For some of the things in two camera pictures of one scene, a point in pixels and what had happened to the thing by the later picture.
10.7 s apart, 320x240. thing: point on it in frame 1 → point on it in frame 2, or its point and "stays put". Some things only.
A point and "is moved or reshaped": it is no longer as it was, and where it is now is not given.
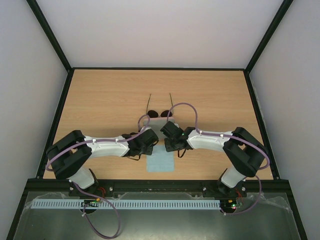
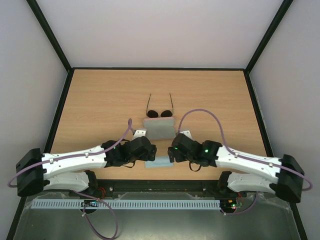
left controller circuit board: (91, 203) stays put
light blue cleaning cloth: (160, 160) is moved or reshaped
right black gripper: (172, 145) → (171, 154)
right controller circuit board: (230, 205) stays put
